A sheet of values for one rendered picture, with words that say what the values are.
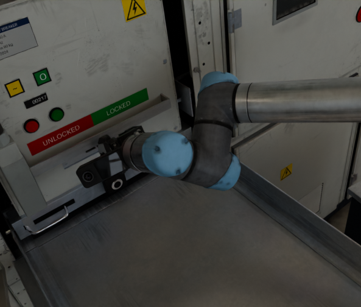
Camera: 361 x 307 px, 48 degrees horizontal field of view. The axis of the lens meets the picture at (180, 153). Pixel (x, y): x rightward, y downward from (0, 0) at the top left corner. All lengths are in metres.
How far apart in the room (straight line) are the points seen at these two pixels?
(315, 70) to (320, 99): 0.72
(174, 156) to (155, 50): 0.42
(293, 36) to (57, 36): 0.68
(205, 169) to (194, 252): 0.30
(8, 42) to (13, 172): 0.25
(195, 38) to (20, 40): 0.41
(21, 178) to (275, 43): 0.77
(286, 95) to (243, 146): 0.60
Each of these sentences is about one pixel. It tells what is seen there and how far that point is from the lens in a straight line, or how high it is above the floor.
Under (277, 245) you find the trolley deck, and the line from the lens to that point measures 0.98.
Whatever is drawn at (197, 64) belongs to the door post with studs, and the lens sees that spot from 1.08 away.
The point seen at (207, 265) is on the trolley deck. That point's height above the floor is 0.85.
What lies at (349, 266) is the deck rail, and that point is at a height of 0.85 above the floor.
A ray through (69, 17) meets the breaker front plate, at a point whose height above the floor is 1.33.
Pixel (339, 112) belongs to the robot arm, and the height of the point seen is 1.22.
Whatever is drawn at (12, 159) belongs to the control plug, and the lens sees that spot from 0.85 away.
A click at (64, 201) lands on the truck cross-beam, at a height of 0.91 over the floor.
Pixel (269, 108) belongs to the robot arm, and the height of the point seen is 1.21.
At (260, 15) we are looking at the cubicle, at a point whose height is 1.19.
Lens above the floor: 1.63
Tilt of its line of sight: 40 degrees down
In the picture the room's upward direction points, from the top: 9 degrees counter-clockwise
